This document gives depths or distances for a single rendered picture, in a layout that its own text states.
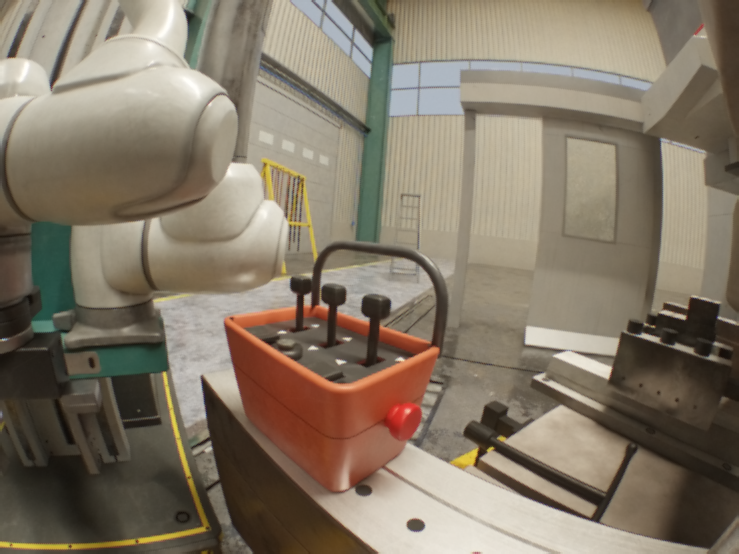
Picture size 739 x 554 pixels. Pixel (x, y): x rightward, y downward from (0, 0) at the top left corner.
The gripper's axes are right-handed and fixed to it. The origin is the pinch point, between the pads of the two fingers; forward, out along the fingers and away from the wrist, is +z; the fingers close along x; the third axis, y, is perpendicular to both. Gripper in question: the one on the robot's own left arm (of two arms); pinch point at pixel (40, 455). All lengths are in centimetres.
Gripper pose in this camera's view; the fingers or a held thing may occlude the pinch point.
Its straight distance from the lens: 42.7
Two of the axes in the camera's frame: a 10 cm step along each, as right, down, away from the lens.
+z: -0.8, 9.9, 1.4
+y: 6.3, 1.6, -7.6
